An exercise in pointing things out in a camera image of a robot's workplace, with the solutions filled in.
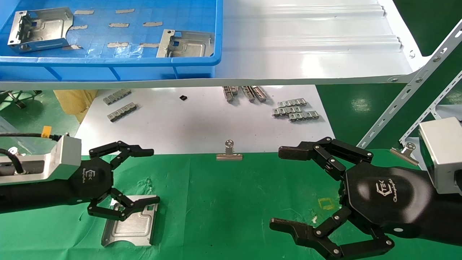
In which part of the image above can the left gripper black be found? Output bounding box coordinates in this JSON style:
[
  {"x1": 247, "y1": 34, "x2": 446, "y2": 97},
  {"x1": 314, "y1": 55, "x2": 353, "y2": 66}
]
[{"x1": 69, "y1": 141, "x2": 161, "y2": 222}]

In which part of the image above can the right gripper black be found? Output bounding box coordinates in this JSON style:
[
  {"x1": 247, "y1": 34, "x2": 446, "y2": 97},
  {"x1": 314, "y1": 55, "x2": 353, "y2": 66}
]
[{"x1": 269, "y1": 137, "x2": 434, "y2": 260}]

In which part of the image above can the galvanized sheet metal bracket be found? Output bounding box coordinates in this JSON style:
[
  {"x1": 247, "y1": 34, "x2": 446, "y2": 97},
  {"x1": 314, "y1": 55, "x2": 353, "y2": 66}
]
[
  {"x1": 101, "y1": 195, "x2": 161, "y2": 247},
  {"x1": 7, "y1": 7, "x2": 75, "y2": 53},
  {"x1": 156, "y1": 29, "x2": 214, "y2": 59}
]

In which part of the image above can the yellow plastic bag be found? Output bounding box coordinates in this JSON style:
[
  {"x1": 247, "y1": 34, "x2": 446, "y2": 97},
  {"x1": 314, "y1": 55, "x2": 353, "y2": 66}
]
[{"x1": 53, "y1": 89, "x2": 98, "y2": 124}]

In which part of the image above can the green table cloth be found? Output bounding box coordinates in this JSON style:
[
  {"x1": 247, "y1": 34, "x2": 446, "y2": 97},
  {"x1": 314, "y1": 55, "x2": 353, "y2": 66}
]
[{"x1": 0, "y1": 149, "x2": 462, "y2": 260}]

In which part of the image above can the blue plastic bin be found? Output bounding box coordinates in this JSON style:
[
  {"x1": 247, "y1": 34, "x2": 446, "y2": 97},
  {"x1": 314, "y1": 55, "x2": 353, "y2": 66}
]
[{"x1": 0, "y1": 0, "x2": 224, "y2": 82}]

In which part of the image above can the black stool base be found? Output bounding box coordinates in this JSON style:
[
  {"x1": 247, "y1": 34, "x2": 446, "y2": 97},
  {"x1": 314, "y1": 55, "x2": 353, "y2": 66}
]
[{"x1": 0, "y1": 90, "x2": 43, "y2": 109}]

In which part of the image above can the white perforated storage rack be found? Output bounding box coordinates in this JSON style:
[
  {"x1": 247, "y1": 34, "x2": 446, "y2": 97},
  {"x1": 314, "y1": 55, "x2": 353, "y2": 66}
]
[{"x1": 398, "y1": 70, "x2": 462, "y2": 145}]

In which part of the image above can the white metal shelf rack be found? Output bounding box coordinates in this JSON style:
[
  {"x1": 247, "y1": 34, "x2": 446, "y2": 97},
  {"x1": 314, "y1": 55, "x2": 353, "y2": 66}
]
[{"x1": 0, "y1": 0, "x2": 462, "y2": 156}]

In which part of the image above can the black cable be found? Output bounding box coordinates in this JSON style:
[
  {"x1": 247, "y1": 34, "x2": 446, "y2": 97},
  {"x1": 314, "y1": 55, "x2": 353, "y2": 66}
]
[
  {"x1": 0, "y1": 132, "x2": 62, "y2": 142},
  {"x1": 0, "y1": 148, "x2": 26, "y2": 174}
]

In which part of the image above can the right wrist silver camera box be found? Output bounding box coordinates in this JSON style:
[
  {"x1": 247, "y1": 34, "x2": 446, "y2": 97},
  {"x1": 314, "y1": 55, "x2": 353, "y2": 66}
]
[{"x1": 418, "y1": 116, "x2": 462, "y2": 196}]

